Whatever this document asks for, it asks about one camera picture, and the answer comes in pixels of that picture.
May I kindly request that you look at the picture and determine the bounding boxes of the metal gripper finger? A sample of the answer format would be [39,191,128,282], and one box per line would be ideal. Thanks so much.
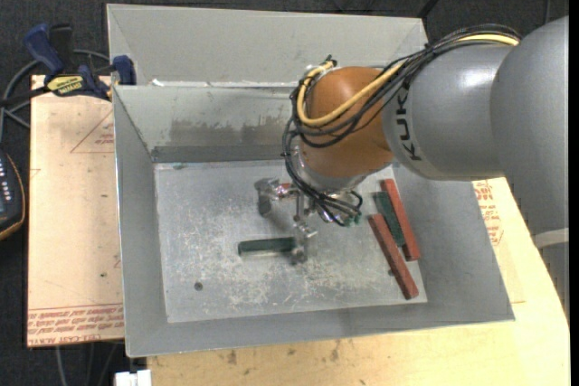
[253,176,291,216]
[289,223,318,266]

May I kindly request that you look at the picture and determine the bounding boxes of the grey metal bin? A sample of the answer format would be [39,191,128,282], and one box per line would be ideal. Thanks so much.
[106,3,516,359]

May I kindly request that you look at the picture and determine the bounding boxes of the dark green flat block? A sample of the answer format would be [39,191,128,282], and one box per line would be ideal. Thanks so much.
[237,237,298,259]
[372,191,407,248]

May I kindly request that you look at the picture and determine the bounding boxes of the brown cardboard board, red print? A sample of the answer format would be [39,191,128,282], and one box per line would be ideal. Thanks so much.
[26,74,506,349]

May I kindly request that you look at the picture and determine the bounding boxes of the red-brown flat block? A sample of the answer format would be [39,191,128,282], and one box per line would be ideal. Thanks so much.
[379,178,422,262]
[366,213,420,301]

